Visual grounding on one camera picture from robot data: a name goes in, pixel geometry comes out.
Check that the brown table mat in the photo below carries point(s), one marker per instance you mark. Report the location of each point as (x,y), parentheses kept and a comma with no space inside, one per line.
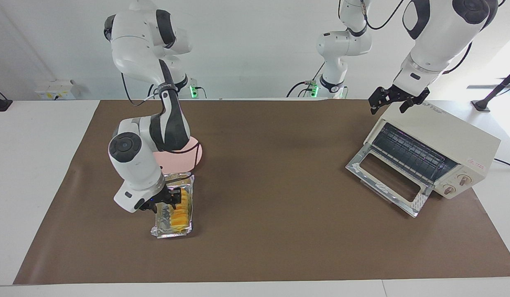
(279,206)

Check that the pink round plate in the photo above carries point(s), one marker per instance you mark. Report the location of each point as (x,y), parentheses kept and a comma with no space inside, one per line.
(178,163)

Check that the aluminium foil tray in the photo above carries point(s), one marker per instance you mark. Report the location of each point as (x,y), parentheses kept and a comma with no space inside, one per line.
(164,229)

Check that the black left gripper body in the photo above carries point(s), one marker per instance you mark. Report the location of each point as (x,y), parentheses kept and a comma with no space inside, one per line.
(397,95)

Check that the glass oven door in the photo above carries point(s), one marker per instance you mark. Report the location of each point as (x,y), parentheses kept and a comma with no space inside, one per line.
(362,173)

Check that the cream toaster oven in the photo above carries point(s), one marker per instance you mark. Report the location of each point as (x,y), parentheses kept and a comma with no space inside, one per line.
(445,132)

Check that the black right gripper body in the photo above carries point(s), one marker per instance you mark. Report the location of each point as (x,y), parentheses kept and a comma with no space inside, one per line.
(158,197)

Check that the green lit base connector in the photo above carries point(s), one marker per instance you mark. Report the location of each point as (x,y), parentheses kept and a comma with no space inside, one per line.
(193,91)
(313,90)

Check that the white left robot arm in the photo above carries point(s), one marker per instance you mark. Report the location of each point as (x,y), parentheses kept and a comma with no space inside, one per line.
(436,37)

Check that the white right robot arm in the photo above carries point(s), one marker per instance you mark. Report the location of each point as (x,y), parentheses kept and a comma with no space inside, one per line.
(135,165)

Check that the cream oven knob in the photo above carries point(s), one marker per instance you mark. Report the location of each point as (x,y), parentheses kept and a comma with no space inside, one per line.
(449,189)
(464,180)

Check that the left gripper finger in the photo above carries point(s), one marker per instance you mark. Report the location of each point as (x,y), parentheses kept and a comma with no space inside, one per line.
(404,107)
(373,109)

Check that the white wall power socket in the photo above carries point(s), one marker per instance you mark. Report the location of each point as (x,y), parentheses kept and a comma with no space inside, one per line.
(57,90)

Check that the yellow sliced bread loaf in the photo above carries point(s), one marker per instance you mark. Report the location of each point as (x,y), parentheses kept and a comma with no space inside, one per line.
(180,218)

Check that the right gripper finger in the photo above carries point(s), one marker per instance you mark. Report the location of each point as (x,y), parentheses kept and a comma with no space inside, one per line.
(175,197)
(153,208)

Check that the black camera stand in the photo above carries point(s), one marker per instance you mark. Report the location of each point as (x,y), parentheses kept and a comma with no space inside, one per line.
(482,105)

